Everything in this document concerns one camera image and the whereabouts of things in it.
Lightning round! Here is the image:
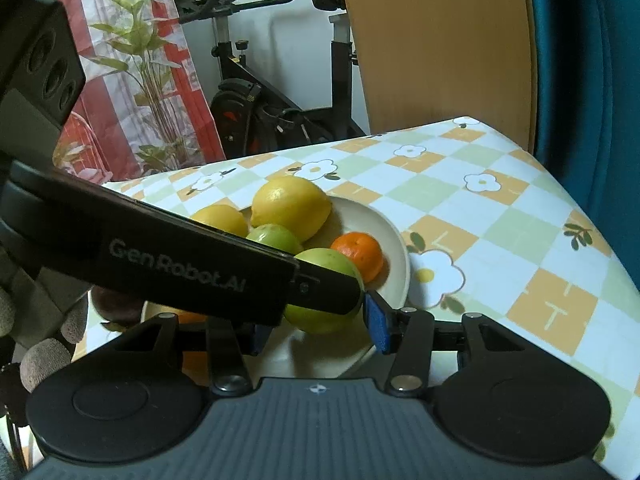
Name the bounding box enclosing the red printed backdrop cloth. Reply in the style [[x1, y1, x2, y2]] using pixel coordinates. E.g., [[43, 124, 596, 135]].
[[0, 0, 227, 182]]

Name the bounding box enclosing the teal curtain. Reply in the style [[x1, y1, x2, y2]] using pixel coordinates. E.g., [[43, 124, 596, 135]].
[[519, 0, 640, 293]]

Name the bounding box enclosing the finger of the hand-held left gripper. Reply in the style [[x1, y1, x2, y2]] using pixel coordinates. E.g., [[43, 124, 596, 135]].
[[285, 260, 367, 317]]

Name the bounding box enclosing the dark red apple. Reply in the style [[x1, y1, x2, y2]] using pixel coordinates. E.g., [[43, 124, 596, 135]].
[[89, 285, 146, 327]]

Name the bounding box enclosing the checkered flower tablecloth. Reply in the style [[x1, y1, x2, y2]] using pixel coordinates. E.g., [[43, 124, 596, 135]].
[[84, 115, 640, 477]]

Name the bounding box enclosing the large yellow lemon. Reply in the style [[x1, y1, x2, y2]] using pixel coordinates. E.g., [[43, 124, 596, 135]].
[[250, 175, 334, 244]]

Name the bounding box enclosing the person's left hand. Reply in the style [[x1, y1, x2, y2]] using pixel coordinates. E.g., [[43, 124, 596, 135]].
[[0, 286, 91, 432]]

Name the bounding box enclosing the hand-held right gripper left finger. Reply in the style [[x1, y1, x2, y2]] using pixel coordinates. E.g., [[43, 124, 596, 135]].
[[120, 312, 272, 395]]

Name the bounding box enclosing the beige plate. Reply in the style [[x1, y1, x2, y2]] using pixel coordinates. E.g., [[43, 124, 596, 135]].
[[140, 194, 412, 380]]

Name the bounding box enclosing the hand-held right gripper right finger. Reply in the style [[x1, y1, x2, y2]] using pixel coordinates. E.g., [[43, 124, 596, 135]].
[[363, 290, 527, 394]]

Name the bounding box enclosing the small green guava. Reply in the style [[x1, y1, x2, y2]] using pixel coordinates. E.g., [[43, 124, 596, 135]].
[[245, 223, 304, 256]]

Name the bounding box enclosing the wooden chair back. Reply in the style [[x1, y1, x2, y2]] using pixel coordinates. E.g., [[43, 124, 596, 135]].
[[336, 0, 539, 155]]

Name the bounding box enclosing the large green guava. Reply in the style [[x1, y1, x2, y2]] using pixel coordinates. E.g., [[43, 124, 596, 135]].
[[283, 248, 366, 335]]

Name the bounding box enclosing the black exercise bike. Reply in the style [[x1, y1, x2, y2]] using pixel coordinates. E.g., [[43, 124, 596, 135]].
[[177, 0, 372, 160]]

